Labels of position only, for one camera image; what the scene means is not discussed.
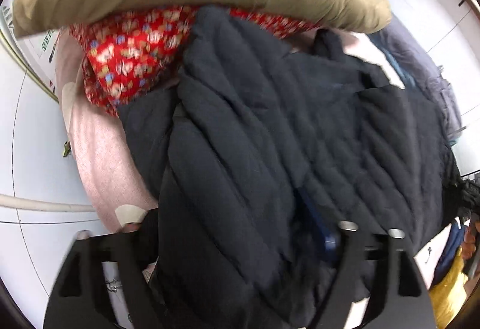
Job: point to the yellow folded jacket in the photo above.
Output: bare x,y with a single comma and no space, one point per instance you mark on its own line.
449,295

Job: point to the red floral garment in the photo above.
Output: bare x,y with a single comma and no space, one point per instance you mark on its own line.
128,53

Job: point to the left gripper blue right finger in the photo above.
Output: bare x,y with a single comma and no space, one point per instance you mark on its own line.
398,297

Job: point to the navy blue folded garment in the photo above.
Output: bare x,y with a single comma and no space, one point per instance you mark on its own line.
455,239

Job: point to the black quilted down jacket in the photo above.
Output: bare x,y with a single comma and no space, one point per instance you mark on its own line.
201,281

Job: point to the pink dotted bed sheet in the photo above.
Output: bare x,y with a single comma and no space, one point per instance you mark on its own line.
101,156

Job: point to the grey blue bedding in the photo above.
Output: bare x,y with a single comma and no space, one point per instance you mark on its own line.
415,68

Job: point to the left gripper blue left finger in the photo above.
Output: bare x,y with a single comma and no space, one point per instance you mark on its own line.
80,298

